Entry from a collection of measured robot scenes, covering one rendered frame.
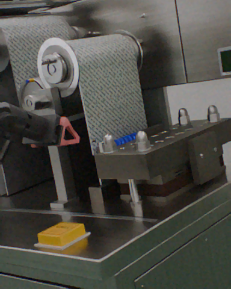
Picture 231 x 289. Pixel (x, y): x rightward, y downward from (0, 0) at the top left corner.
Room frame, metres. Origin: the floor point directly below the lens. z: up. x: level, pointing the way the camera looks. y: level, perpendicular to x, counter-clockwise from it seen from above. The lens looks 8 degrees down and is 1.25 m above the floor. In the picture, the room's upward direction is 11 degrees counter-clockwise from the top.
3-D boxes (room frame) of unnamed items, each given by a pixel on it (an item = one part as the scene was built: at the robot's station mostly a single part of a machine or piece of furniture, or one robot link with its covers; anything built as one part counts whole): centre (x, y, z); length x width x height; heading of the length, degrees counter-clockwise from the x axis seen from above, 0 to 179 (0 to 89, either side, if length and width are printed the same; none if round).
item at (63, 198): (1.34, 0.16, 1.05); 0.06 x 0.05 x 0.31; 138
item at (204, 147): (1.30, -0.21, 0.96); 0.10 x 0.03 x 0.11; 138
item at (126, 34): (1.54, -0.06, 1.25); 0.15 x 0.01 x 0.15; 48
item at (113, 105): (1.40, -0.01, 1.11); 0.23 x 0.01 x 0.18; 138
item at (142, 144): (1.20, -0.06, 1.05); 0.04 x 0.04 x 0.04
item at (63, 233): (1.07, 0.15, 0.91); 0.07 x 0.07 x 0.02; 48
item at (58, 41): (1.35, 0.11, 1.25); 0.15 x 0.01 x 0.15; 48
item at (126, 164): (1.35, -0.13, 1.00); 0.40 x 0.16 x 0.06; 138
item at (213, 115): (1.44, -0.27, 1.05); 0.04 x 0.04 x 0.04
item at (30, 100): (1.32, 0.19, 1.18); 0.04 x 0.02 x 0.04; 48
